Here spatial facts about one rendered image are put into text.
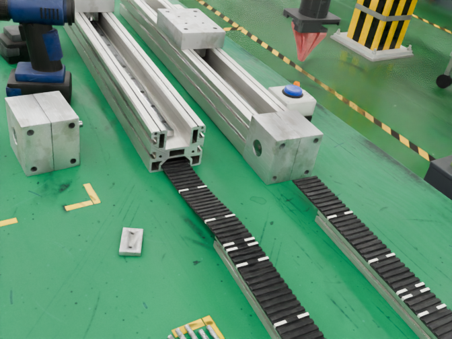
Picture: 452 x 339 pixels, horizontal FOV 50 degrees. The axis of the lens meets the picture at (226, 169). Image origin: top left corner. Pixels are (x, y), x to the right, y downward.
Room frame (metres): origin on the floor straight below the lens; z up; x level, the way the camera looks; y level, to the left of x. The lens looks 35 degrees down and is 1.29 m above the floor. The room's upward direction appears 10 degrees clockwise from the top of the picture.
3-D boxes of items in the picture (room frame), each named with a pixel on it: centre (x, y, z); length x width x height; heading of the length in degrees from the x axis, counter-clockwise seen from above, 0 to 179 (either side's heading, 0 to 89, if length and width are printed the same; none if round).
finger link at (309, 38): (1.00, -0.12, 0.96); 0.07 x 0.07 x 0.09; 32
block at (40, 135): (0.69, 0.31, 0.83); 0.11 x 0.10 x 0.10; 129
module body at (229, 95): (1.15, 0.15, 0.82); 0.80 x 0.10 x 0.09; 33
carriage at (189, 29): (1.15, 0.15, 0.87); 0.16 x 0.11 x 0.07; 33
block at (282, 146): (0.78, -0.10, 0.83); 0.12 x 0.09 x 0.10; 123
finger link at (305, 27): (0.98, -0.10, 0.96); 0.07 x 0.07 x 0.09; 32
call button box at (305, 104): (0.98, -0.11, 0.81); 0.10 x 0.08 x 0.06; 123
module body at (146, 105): (1.05, 0.31, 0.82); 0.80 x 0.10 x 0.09; 33
